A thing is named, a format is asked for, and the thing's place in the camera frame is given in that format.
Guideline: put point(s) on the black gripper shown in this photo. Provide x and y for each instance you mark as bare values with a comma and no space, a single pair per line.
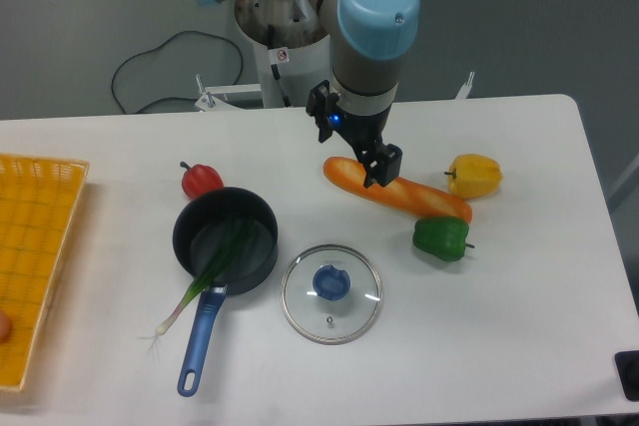
381,162

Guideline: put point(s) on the glass pot lid blue knob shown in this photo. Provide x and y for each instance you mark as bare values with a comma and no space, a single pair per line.
331,294

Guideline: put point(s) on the orange baguette bread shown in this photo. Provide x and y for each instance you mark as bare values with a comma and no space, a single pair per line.
401,194

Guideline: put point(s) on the yellow bell pepper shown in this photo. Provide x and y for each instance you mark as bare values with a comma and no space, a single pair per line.
472,176

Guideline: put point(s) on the green bell pepper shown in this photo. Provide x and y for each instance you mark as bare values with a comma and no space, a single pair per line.
444,237

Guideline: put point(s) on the green spring onion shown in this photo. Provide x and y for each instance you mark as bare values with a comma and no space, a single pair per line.
215,249

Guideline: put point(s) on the red bell pepper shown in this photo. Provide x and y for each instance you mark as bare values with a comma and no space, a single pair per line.
199,179

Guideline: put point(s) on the black object at table edge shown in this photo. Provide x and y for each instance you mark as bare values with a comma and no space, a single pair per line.
627,364

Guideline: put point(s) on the yellow woven basket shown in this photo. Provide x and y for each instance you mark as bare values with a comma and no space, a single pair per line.
39,198

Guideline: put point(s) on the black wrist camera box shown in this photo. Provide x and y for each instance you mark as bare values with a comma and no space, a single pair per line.
320,104

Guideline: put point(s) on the white frame bracket right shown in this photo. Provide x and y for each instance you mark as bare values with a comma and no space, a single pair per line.
466,88

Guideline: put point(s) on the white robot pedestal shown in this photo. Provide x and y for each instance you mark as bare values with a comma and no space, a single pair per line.
291,48

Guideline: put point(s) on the dark pot with blue handle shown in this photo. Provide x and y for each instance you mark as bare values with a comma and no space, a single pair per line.
249,272

